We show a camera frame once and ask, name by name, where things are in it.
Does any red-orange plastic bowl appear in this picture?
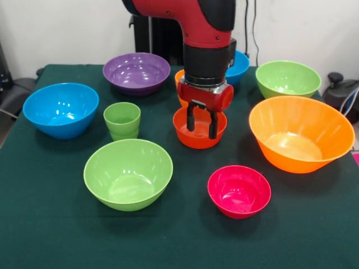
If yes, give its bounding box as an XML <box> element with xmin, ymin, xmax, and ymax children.
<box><xmin>172</xmin><ymin>105</ymin><xmax>228</xmax><ymax>150</ymax></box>

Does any orange plastic cup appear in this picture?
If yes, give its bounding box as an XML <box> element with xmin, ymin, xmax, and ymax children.
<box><xmin>174</xmin><ymin>69</ymin><xmax>189</xmax><ymax>108</ymax></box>

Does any large orange plastic bowl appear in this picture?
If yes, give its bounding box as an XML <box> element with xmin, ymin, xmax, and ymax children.
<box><xmin>248</xmin><ymin>95</ymin><xmax>356</xmax><ymax>174</ymax></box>

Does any purple plastic bowl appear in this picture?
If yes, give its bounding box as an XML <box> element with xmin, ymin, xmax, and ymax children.
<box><xmin>102</xmin><ymin>52</ymin><xmax>171</xmax><ymax>98</ymax></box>

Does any dark green table cloth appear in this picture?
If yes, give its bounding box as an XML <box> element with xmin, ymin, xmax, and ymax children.
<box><xmin>0</xmin><ymin>64</ymin><xmax>359</xmax><ymax>269</ymax></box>

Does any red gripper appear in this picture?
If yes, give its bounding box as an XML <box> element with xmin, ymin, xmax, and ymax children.
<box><xmin>176</xmin><ymin>77</ymin><xmax>234</xmax><ymax>140</ymax></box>

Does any blue plastic bowl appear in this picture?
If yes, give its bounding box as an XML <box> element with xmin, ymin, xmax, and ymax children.
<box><xmin>22</xmin><ymin>82</ymin><xmax>99</xmax><ymax>140</ymax></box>
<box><xmin>225</xmin><ymin>50</ymin><xmax>250</xmax><ymax>86</ymax></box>

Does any dark grey chair base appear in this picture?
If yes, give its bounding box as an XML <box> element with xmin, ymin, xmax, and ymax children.
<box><xmin>0</xmin><ymin>77</ymin><xmax>37</xmax><ymax>118</ymax></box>
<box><xmin>322</xmin><ymin>72</ymin><xmax>359</xmax><ymax>124</ymax></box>

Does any green plastic cup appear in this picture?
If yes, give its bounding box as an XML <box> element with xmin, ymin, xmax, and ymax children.
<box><xmin>103</xmin><ymin>102</ymin><xmax>141</xmax><ymax>142</ymax></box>

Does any green plastic bowl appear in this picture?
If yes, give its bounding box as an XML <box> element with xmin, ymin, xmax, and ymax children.
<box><xmin>255</xmin><ymin>60</ymin><xmax>322</xmax><ymax>99</ymax></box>
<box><xmin>83</xmin><ymin>138</ymin><xmax>174</xmax><ymax>212</ymax></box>

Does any pink plastic bowl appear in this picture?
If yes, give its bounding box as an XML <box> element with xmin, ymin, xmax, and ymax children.
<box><xmin>207</xmin><ymin>165</ymin><xmax>272</xmax><ymax>220</ymax></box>

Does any black wall cable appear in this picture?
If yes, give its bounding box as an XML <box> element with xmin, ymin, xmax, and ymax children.
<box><xmin>244</xmin><ymin>0</ymin><xmax>251</xmax><ymax>56</ymax></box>
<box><xmin>252</xmin><ymin>0</ymin><xmax>260</xmax><ymax>67</ymax></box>

